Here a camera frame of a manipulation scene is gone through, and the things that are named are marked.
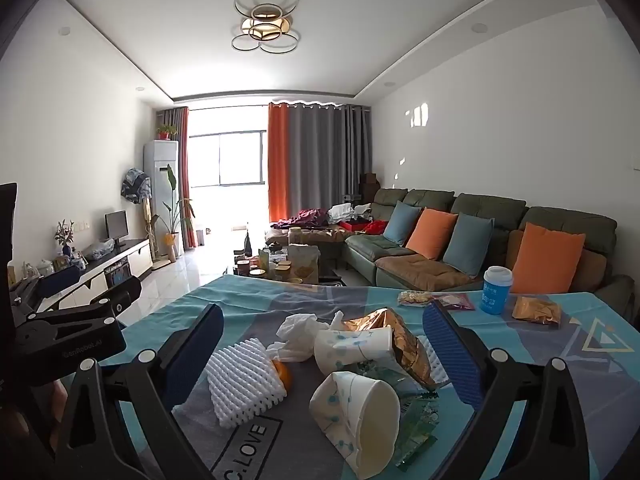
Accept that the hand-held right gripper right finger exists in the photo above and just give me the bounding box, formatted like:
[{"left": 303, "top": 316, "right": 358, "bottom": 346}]
[{"left": 422, "top": 300, "right": 591, "bottom": 480}]

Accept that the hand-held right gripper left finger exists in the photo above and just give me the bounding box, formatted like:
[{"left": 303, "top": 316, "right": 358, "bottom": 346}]
[{"left": 52, "top": 303, "right": 224, "bottom": 480}]

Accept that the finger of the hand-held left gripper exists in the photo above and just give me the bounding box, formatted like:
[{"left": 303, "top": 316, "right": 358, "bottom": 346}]
[
  {"left": 10, "top": 266, "right": 82, "bottom": 307},
  {"left": 25, "top": 276, "right": 143, "bottom": 331}
]

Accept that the white foam fruit net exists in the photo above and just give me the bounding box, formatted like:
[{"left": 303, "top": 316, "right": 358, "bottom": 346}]
[
  {"left": 417, "top": 335, "right": 449, "bottom": 387},
  {"left": 206, "top": 337, "right": 291, "bottom": 428}
]

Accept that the floral white paper cup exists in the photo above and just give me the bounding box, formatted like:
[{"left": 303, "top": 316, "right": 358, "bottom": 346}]
[
  {"left": 314, "top": 325, "right": 393, "bottom": 376},
  {"left": 309, "top": 371, "right": 401, "bottom": 478}
]

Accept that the white and black TV cabinet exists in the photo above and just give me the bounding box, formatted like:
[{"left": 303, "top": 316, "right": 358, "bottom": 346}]
[{"left": 10, "top": 237, "right": 153, "bottom": 312}]

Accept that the bonsai in blue vase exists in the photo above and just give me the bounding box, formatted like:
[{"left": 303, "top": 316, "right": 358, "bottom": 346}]
[{"left": 55, "top": 220, "right": 76, "bottom": 259}]

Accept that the clear plastic bag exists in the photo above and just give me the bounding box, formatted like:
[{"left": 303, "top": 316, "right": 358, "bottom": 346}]
[{"left": 82, "top": 239, "right": 116, "bottom": 261}]

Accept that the copper foil bag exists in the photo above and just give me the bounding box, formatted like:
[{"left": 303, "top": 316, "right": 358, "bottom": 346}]
[{"left": 342, "top": 307, "right": 441, "bottom": 391}]

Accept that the dark red snack packet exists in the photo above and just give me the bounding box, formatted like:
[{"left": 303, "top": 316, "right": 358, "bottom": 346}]
[{"left": 432, "top": 294, "right": 476, "bottom": 312}]

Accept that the black monitor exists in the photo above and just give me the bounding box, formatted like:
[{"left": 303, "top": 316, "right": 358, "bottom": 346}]
[{"left": 104, "top": 210, "right": 129, "bottom": 248}]

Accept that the blue cup with white lid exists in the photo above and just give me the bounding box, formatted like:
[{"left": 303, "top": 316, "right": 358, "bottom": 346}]
[{"left": 480, "top": 266, "right": 513, "bottom": 315}]

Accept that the green snack packet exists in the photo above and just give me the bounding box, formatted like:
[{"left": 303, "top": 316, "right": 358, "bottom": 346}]
[{"left": 395, "top": 390, "right": 441, "bottom": 468}]

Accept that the tall leafy potted plant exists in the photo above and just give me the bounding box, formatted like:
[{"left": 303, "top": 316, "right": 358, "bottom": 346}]
[{"left": 152, "top": 165, "right": 194, "bottom": 262}]

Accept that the orange fruit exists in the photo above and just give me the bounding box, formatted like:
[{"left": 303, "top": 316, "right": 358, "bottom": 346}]
[{"left": 272, "top": 360, "right": 292, "bottom": 392}]

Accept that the brown seat pad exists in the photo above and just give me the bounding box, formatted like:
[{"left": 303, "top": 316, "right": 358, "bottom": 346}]
[{"left": 375, "top": 253, "right": 471, "bottom": 291}]

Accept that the crumpled white tissue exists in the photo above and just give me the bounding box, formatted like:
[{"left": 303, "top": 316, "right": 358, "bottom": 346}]
[{"left": 276, "top": 311, "right": 346, "bottom": 363}]

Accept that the cloth-covered standing fan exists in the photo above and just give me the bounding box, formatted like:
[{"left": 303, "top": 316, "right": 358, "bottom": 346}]
[{"left": 120, "top": 167, "right": 152, "bottom": 204}]

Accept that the blue cushion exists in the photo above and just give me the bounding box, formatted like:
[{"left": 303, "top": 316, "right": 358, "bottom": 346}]
[
  {"left": 384, "top": 201, "right": 422, "bottom": 246},
  {"left": 442, "top": 213, "right": 495, "bottom": 278}
]

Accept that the printed teal tablecloth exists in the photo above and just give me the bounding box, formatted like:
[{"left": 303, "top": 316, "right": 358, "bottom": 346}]
[{"left": 117, "top": 274, "right": 640, "bottom": 480}]

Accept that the orange cushion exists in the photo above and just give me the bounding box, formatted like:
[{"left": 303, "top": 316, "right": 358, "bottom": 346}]
[
  {"left": 512, "top": 222, "right": 586, "bottom": 294},
  {"left": 405, "top": 208, "right": 458, "bottom": 261}
]

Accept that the orange and grey curtain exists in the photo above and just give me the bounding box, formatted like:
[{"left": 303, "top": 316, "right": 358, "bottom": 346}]
[
  {"left": 155, "top": 106, "right": 193, "bottom": 251},
  {"left": 267, "top": 102, "right": 373, "bottom": 223}
]

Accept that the white standing air conditioner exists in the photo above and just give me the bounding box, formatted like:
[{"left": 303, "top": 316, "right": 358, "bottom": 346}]
[{"left": 144, "top": 140, "right": 179, "bottom": 257}]

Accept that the glass coffee table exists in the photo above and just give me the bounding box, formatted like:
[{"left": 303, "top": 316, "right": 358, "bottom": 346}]
[{"left": 227, "top": 247, "right": 351, "bottom": 287}]

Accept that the brown ottoman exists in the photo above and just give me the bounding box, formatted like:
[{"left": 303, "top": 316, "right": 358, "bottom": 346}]
[{"left": 265, "top": 227, "right": 351, "bottom": 271}]

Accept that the large window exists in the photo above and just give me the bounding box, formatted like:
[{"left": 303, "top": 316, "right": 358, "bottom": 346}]
[{"left": 190, "top": 130, "right": 266, "bottom": 187}]

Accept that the maroon clothes pile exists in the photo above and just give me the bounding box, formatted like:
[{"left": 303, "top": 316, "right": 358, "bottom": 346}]
[{"left": 277, "top": 207, "right": 333, "bottom": 231}]

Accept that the white clothes pile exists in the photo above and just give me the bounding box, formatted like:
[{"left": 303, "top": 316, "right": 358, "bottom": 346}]
[{"left": 327, "top": 202, "right": 373, "bottom": 224}]

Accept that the green sofa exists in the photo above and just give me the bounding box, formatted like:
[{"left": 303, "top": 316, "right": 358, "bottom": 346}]
[{"left": 345, "top": 187, "right": 636, "bottom": 306}]

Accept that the ring ceiling lamp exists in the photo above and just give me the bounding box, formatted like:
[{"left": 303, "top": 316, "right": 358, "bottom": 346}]
[{"left": 232, "top": 0, "right": 301, "bottom": 56}]

